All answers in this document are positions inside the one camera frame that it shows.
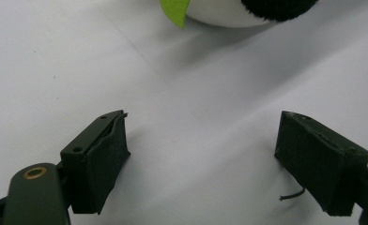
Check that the short black thread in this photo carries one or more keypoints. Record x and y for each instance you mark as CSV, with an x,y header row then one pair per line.
x,y
293,196

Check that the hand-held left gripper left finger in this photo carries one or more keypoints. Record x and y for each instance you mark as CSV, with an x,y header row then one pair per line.
x,y
104,165

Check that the panda plush toy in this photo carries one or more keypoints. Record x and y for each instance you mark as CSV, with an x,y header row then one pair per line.
x,y
222,15

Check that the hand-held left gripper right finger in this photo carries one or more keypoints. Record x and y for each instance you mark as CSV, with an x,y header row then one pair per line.
x,y
319,165

